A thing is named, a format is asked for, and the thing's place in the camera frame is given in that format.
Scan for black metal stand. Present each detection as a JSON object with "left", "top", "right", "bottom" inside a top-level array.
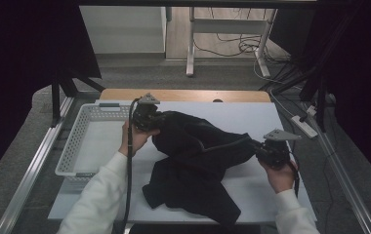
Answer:
[
  {"left": 50, "top": 66, "right": 106, "bottom": 128},
  {"left": 270, "top": 64, "right": 338, "bottom": 133}
]

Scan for person's right hand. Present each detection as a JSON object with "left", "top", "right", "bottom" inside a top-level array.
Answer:
[{"left": 259, "top": 160, "right": 300, "bottom": 194}]

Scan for white floor cable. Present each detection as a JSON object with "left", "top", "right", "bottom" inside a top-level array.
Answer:
[{"left": 253, "top": 58, "right": 297, "bottom": 118}]

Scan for white power strip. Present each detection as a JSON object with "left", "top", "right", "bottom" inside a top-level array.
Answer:
[{"left": 290, "top": 115, "right": 318, "bottom": 139}]

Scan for white perforated plastic basket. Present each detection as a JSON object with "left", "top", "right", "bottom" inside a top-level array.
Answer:
[{"left": 55, "top": 102, "right": 139, "bottom": 191}]

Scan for black curtain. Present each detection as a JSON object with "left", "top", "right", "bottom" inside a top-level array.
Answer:
[
  {"left": 0, "top": 0, "right": 103, "bottom": 189},
  {"left": 268, "top": 0, "right": 371, "bottom": 193}
]

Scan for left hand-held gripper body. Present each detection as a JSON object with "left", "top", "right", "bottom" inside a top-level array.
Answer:
[{"left": 131, "top": 93, "right": 164, "bottom": 132}]

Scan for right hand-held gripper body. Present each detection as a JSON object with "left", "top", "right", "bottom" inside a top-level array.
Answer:
[{"left": 256, "top": 129, "right": 303, "bottom": 170}]

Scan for dark overhead frame bar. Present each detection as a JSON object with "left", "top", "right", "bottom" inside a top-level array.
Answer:
[{"left": 77, "top": 0, "right": 318, "bottom": 9}]

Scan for white desk frame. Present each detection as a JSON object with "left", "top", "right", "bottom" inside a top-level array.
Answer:
[{"left": 185, "top": 7, "right": 278, "bottom": 78}]

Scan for aluminium floor rail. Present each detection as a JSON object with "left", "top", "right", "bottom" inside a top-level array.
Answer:
[
  {"left": 0, "top": 97, "right": 75, "bottom": 234},
  {"left": 304, "top": 103, "right": 371, "bottom": 234}
]

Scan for dark knit vest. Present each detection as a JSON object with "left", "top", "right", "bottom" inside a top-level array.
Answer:
[{"left": 142, "top": 110, "right": 260, "bottom": 228}]

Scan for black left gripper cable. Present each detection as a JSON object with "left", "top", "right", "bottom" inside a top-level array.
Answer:
[{"left": 121, "top": 97, "right": 143, "bottom": 234}]

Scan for black floor cable bundle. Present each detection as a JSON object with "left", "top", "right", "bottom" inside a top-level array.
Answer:
[{"left": 192, "top": 8, "right": 292, "bottom": 64}]

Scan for person's left hand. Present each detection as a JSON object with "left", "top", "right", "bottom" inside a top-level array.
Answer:
[{"left": 118, "top": 119, "right": 160, "bottom": 158}]

